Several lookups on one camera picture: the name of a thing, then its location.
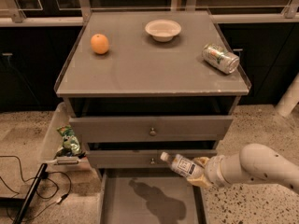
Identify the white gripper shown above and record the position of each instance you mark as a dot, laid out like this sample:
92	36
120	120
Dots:
213	171

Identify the clear plastic water bottle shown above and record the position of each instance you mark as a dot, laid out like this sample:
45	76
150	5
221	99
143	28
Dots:
182	166

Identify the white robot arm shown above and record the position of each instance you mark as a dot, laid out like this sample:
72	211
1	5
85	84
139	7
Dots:
253	164

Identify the grey bottom drawer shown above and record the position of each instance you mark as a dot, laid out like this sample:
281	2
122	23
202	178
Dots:
149	196

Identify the grey drawer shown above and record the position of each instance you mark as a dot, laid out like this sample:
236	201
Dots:
149	196
140	158
150	129

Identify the grey top drawer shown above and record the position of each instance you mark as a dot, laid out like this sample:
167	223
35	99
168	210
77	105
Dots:
150	129

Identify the grey middle drawer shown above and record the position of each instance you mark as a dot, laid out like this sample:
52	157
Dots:
140	158

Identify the grey drawer cabinet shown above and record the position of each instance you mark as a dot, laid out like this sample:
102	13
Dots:
141	77

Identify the green soda can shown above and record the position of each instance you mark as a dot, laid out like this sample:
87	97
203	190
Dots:
220	58

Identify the green chip bag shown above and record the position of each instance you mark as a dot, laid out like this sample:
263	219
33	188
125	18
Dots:
70	144

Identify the clear plastic bin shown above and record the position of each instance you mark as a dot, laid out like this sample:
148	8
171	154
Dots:
53	142

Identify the white bowl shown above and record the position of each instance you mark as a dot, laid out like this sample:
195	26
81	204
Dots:
163	30

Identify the orange fruit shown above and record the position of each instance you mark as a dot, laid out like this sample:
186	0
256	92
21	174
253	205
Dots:
99	44

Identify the black flat bar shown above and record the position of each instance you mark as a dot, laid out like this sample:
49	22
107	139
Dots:
30	194

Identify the metal railing frame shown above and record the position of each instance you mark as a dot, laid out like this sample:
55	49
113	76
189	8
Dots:
222	11

